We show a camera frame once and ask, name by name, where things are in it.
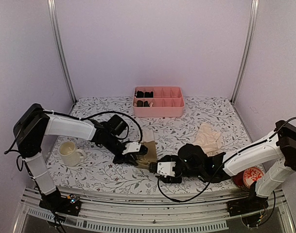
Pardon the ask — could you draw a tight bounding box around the right aluminium frame post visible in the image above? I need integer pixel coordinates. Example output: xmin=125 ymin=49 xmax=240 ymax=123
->
xmin=230 ymin=0 xmax=259 ymax=105

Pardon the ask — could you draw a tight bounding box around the peach underwear pile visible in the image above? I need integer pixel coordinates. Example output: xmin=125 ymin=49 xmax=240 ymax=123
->
xmin=192 ymin=123 xmax=222 ymax=157

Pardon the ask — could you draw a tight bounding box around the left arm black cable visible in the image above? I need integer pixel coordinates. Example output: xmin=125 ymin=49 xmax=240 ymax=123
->
xmin=43 ymin=110 xmax=143 ymax=144

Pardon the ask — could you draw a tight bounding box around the red floral round tin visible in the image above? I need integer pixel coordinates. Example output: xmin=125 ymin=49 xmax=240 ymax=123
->
xmin=232 ymin=167 xmax=264 ymax=192

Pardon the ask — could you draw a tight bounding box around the pink compartment organizer box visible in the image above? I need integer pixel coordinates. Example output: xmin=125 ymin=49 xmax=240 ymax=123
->
xmin=132 ymin=86 xmax=185 ymax=117

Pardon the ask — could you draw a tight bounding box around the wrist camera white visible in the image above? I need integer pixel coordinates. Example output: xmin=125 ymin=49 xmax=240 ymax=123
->
xmin=149 ymin=162 xmax=176 ymax=177
xmin=122 ymin=142 xmax=148 ymax=155

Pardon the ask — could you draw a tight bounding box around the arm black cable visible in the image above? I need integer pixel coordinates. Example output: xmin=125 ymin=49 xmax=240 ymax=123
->
xmin=43 ymin=110 xmax=143 ymax=144
xmin=157 ymin=116 xmax=296 ymax=202

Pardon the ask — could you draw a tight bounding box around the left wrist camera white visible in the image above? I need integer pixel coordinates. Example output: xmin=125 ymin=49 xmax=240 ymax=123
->
xmin=122 ymin=142 xmax=148 ymax=155

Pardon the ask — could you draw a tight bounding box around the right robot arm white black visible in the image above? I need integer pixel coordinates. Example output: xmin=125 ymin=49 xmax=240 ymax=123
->
xmin=149 ymin=120 xmax=296 ymax=216

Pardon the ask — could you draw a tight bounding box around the olive beige underwear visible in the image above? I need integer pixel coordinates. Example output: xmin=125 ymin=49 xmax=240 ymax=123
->
xmin=135 ymin=129 xmax=157 ymax=169

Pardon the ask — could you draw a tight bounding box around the black rolled underwear back middle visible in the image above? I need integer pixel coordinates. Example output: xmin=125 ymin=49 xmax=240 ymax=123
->
xmin=144 ymin=92 xmax=151 ymax=98

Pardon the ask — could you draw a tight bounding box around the black rolled underwear front left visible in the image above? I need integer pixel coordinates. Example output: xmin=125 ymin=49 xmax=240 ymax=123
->
xmin=137 ymin=100 xmax=143 ymax=107

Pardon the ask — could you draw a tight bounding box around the black rolled underwear front middle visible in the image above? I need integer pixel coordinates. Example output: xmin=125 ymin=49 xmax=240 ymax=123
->
xmin=143 ymin=101 xmax=150 ymax=107

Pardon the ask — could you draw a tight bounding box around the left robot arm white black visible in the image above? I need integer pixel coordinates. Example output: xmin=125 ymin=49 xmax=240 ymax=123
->
xmin=13 ymin=103 xmax=148 ymax=216

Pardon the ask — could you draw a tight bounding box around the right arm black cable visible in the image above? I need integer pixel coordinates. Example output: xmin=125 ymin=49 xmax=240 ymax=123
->
xmin=157 ymin=116 xmax=296 ymax=202

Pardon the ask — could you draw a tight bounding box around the cream ceramic mug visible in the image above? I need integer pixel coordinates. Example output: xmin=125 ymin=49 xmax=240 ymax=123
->
xmin=58 ymin=141 xmax=87 ymax=166

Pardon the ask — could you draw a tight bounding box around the left aluminium frame post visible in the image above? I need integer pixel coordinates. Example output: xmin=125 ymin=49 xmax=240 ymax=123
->
xmin=47 ymin=0 xmax=77 ymax=104

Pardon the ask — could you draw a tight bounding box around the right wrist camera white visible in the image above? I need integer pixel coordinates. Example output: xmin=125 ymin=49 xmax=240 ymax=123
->
xmin=149 ymin=162 xmax=176 ymax=177

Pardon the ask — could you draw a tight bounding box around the aluminium frame post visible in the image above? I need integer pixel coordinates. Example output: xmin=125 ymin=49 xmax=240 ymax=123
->
xmin=230 ymin=0 xmax=259 ymax=105
xmin=47 ymin=0 xmax=77 ymax=104

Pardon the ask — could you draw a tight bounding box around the black rolled underwear back left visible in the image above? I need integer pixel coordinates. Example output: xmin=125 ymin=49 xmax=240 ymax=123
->
xmin=136 ymin=91 xmax=144 ymax=98

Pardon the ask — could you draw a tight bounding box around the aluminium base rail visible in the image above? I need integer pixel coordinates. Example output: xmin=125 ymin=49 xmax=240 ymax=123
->
xmin=13 ymin=187 xmax=296 ymax=233

